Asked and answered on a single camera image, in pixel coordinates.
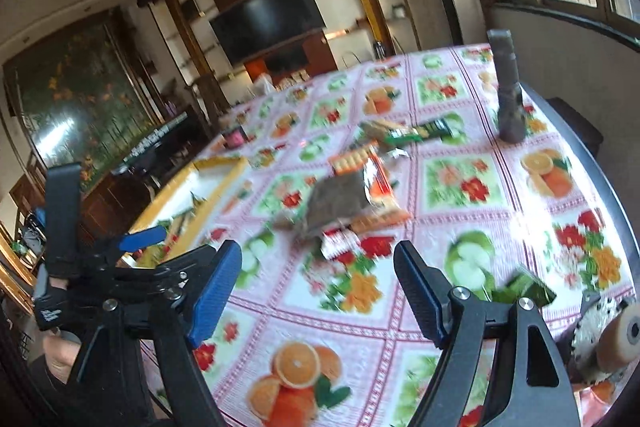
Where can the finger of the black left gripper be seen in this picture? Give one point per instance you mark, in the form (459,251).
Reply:
(62,212)

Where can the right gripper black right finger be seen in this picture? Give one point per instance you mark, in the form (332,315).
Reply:
(528,384)

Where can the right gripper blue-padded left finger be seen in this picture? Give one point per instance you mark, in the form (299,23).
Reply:
(108,386)

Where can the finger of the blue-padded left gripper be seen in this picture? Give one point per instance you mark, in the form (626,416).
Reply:
(139,240)

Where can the green snack packet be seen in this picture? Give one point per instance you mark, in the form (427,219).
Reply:
(524,284)

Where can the silver foil snack bag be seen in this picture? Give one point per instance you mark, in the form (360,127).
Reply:
(329,205)

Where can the orange cracker pack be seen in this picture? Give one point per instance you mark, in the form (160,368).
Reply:
(382,209)

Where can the small red white snack packet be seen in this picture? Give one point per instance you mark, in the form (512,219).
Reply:
(336,242)

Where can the person's left hand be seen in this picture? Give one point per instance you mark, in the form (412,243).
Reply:
(60,355)

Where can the dark wooden sideboard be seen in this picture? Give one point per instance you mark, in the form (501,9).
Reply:
(118,200)

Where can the white box with yellow rim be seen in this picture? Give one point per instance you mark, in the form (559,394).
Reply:
(183,206)

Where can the beige roller wheel device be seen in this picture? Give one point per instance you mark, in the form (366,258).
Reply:
(604,341)

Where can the small dark jar pink label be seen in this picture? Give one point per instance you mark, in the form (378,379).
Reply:
(234,138)

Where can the white plastic bag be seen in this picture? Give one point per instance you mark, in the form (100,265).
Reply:
(263,85)

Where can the floral fruit tablecloth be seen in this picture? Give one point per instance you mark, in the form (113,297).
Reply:
(306,341)

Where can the grey metal flashlight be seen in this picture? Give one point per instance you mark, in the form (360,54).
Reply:
(511,115)

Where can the cracker pack at back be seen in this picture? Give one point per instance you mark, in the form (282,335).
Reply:
(383,130)

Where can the dark green snack bar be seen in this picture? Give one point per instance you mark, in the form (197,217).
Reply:
(435,129)

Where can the floral wall painting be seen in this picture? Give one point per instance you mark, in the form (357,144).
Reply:
(80,96)

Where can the black wall television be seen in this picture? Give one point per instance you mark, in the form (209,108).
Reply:
(252,27)

